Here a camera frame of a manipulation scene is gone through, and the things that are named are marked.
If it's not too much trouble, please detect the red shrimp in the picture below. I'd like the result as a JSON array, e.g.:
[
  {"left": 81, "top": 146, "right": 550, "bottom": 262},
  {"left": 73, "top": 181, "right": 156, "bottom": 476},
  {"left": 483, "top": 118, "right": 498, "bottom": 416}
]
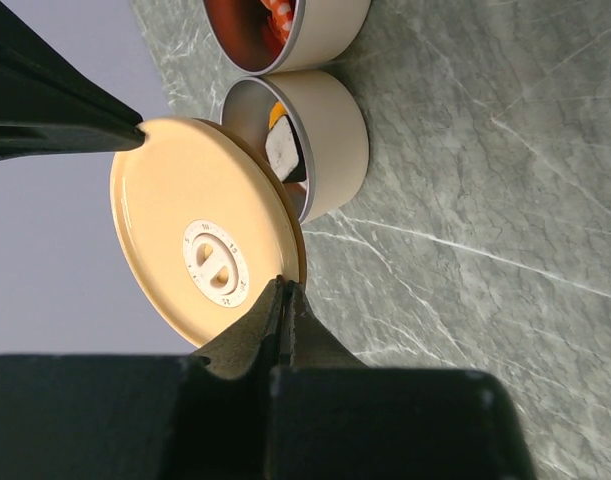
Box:
[{"left": 261, "top": 0, "right": 295, "bottom": 32}]

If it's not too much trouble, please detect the beige steel container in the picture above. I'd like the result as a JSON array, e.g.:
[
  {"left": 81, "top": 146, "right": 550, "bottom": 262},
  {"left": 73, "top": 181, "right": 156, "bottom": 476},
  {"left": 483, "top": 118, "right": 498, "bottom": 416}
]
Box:
[
  {"left": 220, "top": 70, "right": 370, "bottom": 223},
  {"left": 203, "top": 0, "right": 371, "bottom": 76}
]

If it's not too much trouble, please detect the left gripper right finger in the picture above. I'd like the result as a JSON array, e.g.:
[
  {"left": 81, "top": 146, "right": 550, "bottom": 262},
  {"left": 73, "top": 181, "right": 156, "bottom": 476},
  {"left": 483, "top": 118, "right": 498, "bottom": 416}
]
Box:
[{"left": 0, "top": 278, "right": 525, "bottom": 479}]

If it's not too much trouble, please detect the beige round lid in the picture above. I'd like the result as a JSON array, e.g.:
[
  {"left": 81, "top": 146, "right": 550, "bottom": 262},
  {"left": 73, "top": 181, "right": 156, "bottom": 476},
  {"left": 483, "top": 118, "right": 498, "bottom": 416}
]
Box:
[{"left": 110, "top": 117, "right": 307, "bottom": 347}]

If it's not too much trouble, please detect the sushi piece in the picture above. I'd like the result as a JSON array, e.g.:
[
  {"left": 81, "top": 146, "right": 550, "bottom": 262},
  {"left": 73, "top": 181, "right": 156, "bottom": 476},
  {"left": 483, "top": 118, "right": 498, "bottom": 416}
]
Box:
[{"left": 265, "top": 115, "right": 307, "bottom": 183}]

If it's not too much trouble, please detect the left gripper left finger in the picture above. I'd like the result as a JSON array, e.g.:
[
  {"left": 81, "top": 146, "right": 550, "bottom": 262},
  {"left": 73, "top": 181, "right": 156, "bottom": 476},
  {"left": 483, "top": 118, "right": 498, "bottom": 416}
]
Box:
[{"left": 0, "top": 2, "right": 144, "bottom": 161}]

